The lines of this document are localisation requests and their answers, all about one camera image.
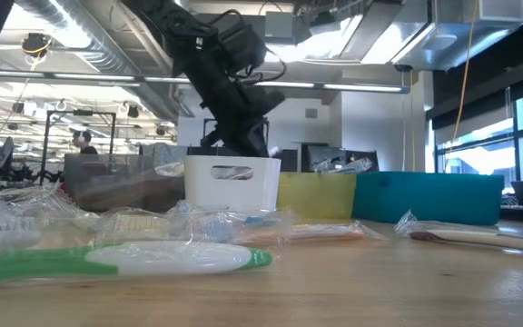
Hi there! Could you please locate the person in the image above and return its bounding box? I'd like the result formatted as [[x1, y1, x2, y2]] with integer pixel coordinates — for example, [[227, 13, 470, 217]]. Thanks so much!
[[71, 130, 99, 155]]

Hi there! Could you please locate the teal plastic bin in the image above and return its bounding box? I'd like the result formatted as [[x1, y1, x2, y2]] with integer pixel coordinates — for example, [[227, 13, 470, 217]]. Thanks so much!
[[351, 171, 506, 227]]

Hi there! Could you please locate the black ceiling fixture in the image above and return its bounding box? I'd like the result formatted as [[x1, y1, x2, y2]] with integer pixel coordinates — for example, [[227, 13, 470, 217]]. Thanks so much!
[[19, 31, 54, 59]]

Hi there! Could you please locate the grey translucent bin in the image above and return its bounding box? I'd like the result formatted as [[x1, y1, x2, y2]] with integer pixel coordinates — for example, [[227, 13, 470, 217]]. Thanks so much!
[[64, 153, 186, 213]]

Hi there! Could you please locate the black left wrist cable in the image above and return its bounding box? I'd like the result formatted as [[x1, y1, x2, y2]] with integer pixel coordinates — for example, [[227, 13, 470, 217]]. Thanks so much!
[[236, 56, 289, 86]]

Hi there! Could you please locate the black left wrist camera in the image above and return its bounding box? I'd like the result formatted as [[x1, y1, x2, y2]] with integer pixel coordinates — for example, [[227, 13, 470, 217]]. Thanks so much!
[[218, 20, 270, 72]]

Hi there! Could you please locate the yellow plastic bin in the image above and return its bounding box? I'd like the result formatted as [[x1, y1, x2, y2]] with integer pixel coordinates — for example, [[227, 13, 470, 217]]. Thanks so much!
[[275, 171, 358, 221]]

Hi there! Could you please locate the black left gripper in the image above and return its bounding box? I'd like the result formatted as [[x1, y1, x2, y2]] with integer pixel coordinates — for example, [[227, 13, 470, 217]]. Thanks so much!
[[170, 31, 286, 158]]

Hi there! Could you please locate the silver rectangular air duct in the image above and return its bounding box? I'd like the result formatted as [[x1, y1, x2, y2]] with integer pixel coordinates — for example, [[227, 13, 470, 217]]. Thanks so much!
[[360, 0, 523, 72]]

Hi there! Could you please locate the grey ceiling box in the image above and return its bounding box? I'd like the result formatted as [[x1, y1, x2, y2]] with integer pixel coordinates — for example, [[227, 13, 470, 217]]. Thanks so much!
[[263, 11, 297, 40]]

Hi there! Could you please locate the black framed window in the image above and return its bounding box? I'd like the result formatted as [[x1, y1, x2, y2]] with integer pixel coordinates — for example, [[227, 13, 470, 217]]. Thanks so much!
[[433, 85, 523, 190]]

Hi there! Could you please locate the long ceiling light strip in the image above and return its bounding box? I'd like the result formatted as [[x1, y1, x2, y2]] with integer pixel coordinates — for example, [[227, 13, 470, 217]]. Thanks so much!
[[0, 67, 411, 94]]

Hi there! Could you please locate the white plastic bin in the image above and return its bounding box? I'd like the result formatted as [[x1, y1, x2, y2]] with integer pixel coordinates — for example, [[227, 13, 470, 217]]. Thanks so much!
[[183, 155, 282, 213]]

